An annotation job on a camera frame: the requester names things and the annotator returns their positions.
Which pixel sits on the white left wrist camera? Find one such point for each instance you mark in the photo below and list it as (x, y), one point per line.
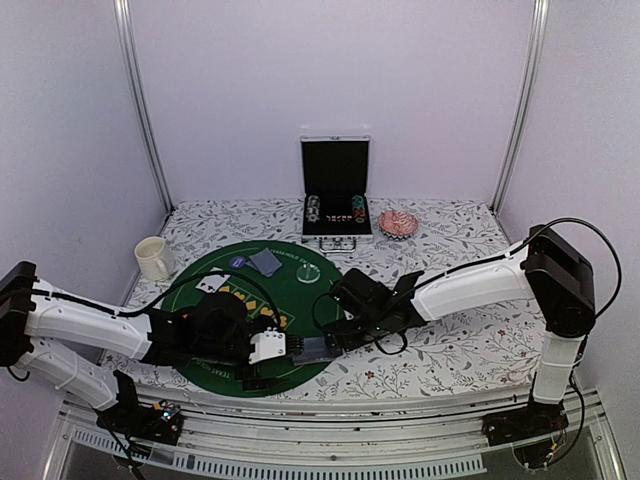
(271, 344)

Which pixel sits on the left aluminium frame post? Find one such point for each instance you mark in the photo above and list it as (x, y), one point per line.
(125, 30)

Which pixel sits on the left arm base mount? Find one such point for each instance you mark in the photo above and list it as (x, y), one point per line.
(161, 422)

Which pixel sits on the right aluminium frame post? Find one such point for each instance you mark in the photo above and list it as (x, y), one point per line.
(533, 56)

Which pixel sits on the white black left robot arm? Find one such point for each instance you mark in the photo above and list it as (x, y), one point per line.
(37, 320)

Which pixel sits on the poker chip row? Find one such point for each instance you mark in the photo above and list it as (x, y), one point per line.
(358, 209)
(313, 209)

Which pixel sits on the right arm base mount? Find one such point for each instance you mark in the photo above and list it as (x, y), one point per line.
(541, 426)

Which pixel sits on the red blue patterned bowl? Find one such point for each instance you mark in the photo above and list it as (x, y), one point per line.
(398, 225)

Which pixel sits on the clear dealer button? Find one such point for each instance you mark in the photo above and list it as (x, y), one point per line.
(307, 274)

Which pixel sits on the blue playing card deck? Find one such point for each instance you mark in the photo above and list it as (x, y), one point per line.
(265, 262)

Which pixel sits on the green round poker mat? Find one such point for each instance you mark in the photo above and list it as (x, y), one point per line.
(298, 304)

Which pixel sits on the aluminium frame post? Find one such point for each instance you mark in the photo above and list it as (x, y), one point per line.
(533, 56)
(125, 30)

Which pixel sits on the cream ceramic mug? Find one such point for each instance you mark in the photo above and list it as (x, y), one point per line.
(155, 259)

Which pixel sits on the face up playing card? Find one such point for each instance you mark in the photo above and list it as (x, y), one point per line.
(212, 283)

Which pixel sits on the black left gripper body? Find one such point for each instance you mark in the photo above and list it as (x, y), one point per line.
(209, 350)

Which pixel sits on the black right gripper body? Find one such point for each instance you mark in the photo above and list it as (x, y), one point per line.
(368, 331)

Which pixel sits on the front aluminium rail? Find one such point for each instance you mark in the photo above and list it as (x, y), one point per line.
(407, 438)

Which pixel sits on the aluminium poker chip case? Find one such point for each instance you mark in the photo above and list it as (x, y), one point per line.
(335, 168)

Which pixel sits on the purple small blind button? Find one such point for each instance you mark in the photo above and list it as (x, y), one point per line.
(237, 262)

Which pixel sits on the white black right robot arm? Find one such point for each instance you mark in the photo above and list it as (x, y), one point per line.
(544, 267)

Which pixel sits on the right poker chip row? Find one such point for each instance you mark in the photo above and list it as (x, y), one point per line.
(358, 209)

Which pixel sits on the left poker chip row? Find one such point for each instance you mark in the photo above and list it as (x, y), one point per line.
(313, 209)

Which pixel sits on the red dice row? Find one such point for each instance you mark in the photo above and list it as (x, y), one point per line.
(338, 218)

